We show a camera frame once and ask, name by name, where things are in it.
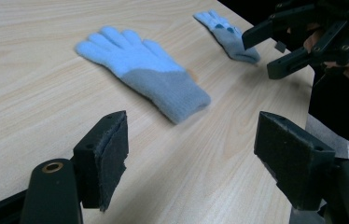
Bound small blue glove dark dots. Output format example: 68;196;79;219
193;8;261;65

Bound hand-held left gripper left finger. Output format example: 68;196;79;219
73;110;130;213

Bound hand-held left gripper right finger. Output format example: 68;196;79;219
253;110;337;212

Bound large light blue knit glove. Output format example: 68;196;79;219
75;25;212;125

